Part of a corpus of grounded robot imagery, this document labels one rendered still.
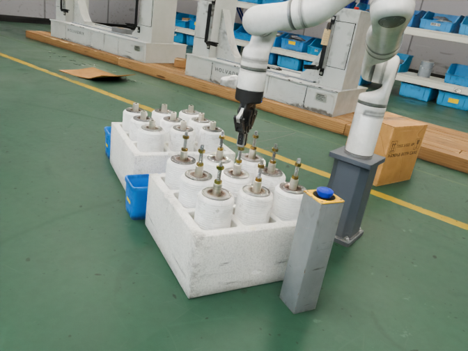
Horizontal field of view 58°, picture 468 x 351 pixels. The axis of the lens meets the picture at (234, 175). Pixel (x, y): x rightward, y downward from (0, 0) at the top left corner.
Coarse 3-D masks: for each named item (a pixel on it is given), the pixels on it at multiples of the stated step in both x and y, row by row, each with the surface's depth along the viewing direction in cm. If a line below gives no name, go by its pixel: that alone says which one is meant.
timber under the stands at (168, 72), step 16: (32, 32) 492; (48, 32) 514; (64, 48) 460; (80, 48) 443; (128, 64) 403; (144, 64) 394; (160, 64) 409; (176, 80) 370; (192, 80) 359; (224, 96) 342; (272, 112) 318; (288, 112) 310; (304, 112) 302; (352, 112) 329; (336, 128) 290; (432, 128) 316; (448, 128) 326; (432, 144) 268; (448, 144) 275; (464, 144) 282; (432, 160) 257; (448, 160) 252; (464, 160) 247
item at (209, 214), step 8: (200, 192) 106; (200, 200) 104; (208, 200) 103; (232, 200) 105; (200, 208) 105; (208, 208) 103; (216, 208) 103; (224, 208) 104; (232, 208) 106; (200, 216) 105; (208, 216) 104; (216, 216) 104; (224, 216) 104; (200, 224) 106; (208, 224) 105; (216, 224) 104; (224, 224) 106
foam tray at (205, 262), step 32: (160, 192) 121; (160, 224) 123; (192, 224) 105; (288, 224) 113; (192, 256) 102; (224, 256) 106; (256, 256) 111; (288, 256) 117; (192, 288) 105; (224, 288) 110
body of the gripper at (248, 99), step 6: (240, 90) 110; (240, 96) 110; (246, 96) 110; (252, 96) 110; (258, 96) 110; (240, 102) 111; (246, 102) 110; (252, 102) 110; (258, 102) 111; (240, 108) 111; (246, 108) 111; (252, 108) 115; (246, 114) 112; (246, 120) 114
